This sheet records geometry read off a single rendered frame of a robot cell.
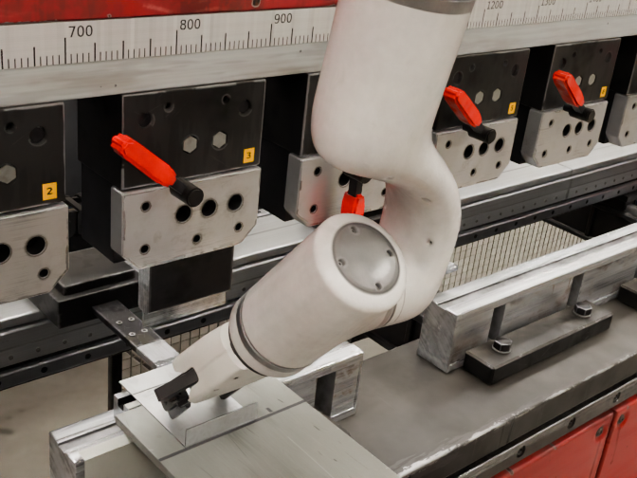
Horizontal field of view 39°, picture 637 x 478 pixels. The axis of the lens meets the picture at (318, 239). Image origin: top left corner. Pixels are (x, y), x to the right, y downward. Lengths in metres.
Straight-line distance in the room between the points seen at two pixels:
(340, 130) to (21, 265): 0.30
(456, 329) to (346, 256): 0.60
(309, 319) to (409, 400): 0.55
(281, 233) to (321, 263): 0.71
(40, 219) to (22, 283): 0.06
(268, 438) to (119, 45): 0.41
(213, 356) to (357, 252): 0.19
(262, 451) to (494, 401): 0.45
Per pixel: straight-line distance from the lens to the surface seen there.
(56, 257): 0.78
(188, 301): 0.93
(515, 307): 1.36
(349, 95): 0.61
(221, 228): 0.86
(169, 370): 1.00
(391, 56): 0.60
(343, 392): 1.14
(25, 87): 0.72
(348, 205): 0.93
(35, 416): 2.63
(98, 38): 0.74
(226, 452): 0.89
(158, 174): 0.75
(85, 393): 2.71
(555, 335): 1.39
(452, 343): 1.27
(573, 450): 1.45
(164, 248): 0.83
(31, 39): 0.72
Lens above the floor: 1.56
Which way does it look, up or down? 25 degrees down
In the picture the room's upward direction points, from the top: 7 degrees clockwise
